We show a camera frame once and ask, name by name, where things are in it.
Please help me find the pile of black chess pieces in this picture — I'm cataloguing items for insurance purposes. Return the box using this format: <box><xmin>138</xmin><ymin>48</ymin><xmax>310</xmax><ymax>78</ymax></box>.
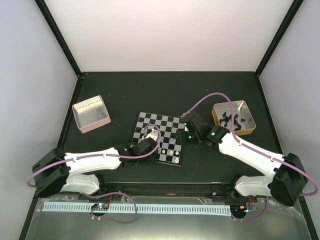
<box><xmin>219</xmin><ymin>112</ymin><xmax>246</xmax><ymax>131</ymax></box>

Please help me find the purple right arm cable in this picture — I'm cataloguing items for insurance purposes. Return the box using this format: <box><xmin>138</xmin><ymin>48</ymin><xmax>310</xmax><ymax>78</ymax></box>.
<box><xmin>181</xmin><ymin>92</ymin><xmax>320</xmax><ymax>222</ymax></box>

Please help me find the light blue slotted cable duct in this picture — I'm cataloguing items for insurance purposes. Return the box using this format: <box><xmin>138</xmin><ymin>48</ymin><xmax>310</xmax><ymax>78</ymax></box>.
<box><xmin>42</xmin><ymin>202</ymin><xmax>231</xmax><ymax>217</ymax></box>

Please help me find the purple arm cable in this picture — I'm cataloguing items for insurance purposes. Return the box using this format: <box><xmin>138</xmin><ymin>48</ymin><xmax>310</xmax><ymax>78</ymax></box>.
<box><xmin>181</xmin><ymin>92</ymin><xmax>320</xmax><ymax>222</ymax></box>
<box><xmin>26</xmin><ymin>124</ymin><xmax>162</xmax><ymax>224</ymax></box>

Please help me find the black frame post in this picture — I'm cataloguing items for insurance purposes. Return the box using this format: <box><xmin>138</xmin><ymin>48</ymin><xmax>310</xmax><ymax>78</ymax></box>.
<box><xmin>255</xmin><ymin>0</ymin><xmax>304</xmax><ymax>77</ymax></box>
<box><xmin>34</xmin><ymin>0</ymin><xmax>82</xmax><ymax>77</ymax></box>

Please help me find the pink metal tin box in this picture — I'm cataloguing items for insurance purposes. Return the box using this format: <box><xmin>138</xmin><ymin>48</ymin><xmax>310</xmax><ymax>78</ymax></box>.
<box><xmin>71</xmin><ymin>95</ymin><xmax>111</xmax><ymax>134</ymax></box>

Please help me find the black and white chessboard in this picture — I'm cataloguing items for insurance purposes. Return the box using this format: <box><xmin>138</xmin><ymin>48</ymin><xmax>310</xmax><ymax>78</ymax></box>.
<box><xmin>132</xmin><ymin>112</ymin><xmax>185</xmax><ymax>167</ymax></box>

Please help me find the gold metal tin tray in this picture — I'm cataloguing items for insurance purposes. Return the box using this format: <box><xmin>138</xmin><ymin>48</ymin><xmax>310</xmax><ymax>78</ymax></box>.
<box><xmin>211</xmin><ymin>100</ymin><xmax>256</xmax><ymax>136</ymax></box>

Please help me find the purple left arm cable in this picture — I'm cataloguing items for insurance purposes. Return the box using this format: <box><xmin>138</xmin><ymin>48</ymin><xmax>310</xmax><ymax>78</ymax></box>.
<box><xmin>26</xmin><ymin>124</ymin><xmax>162</xmax><ymax>224</ymax></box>

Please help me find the black frame post right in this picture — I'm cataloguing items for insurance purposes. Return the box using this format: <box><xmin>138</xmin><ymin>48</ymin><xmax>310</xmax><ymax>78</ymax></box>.
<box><xmin>255</xmin><ymin>0</ymin><xmax>304</xmax><ymax>77</ymax></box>

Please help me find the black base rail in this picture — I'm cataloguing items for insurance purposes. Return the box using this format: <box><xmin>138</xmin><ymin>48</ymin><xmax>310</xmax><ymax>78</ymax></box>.
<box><xmin>77</xmin><ymin>181</ymin><xmax>271</xmax><ymax>201</ymax></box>

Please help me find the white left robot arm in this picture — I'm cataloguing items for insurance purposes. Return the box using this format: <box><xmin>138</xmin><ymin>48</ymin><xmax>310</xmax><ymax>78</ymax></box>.
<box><xmin>27</xmin><ymin>137</ymin><xmax>160</xmax><ymax>200</ymax></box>

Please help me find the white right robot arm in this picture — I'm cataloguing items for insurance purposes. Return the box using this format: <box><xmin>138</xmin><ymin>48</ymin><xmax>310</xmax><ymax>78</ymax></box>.
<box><xmin>181</xmin><ymin>112</ymin><xmax>308</xmax><ymax>207</ymax></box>

